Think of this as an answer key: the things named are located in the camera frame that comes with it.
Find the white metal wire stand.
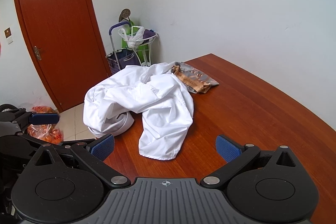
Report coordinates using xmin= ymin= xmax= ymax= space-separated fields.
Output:
xmin=127 ymin=26 xmax=159 ymax=67

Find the blue shopping trolley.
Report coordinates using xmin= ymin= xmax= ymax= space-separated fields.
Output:
xmin=106 ymin=25 xmax=142 ymax=75

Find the white shirt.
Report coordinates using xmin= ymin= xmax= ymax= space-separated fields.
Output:
xmin=83 ymin=62 xmax=195 ymax=161

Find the white plastic bag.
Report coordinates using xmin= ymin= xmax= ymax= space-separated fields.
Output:
xmin=118 ymin=26 xmax=145 ymax=48

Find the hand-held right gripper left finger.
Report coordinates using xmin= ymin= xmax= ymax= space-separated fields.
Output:
xmin=31 ymin=133 xmax=131 ymax=189

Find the purple cloth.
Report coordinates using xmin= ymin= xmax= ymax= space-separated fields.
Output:
xmin=142 ymin=28 xmax=157 ymax=40

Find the orange plastic bag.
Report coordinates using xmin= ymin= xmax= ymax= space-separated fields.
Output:
xmin=28 ymin=106 xmax=63 ymax=145

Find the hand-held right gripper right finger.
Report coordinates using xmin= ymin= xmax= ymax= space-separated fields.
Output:
xmin=200 ymin=135 xmax=305 ymax=190

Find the patterned peach grey scarf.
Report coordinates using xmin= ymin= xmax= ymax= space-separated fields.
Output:
xmin=171 ymin=61 xmax=219 ymax=94

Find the brown round-headed tool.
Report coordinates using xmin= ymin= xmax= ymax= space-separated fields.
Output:
xmin=119 ymin=9 xmax=131 ymax=23

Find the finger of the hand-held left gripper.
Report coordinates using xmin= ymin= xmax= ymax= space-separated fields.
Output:
xmin=5 ymin=133 xmax=44 ymax=153
xmin=12 ymin=108 xmax=60 ymax=132

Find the brown wooden door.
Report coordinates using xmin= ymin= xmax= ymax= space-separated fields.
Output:
xmin=11 ymin=0 xmax=112 ymax=113

